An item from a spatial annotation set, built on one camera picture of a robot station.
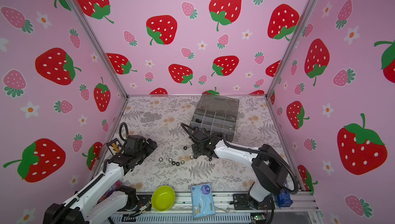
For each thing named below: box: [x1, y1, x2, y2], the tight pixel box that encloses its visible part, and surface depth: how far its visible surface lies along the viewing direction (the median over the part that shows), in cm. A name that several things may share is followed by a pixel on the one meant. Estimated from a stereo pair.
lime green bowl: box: [151, 185, 176, 212], surface depth 76 cm
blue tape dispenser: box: [277, 192, 294, 208], surface depth 73 cm
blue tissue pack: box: [190, 182, 216, 219], surface depth 71 cm
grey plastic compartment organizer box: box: [190, 93, 240, 142], surface depth 114 cm
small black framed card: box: [106, 137, 122, 157], surface depth 95 cm
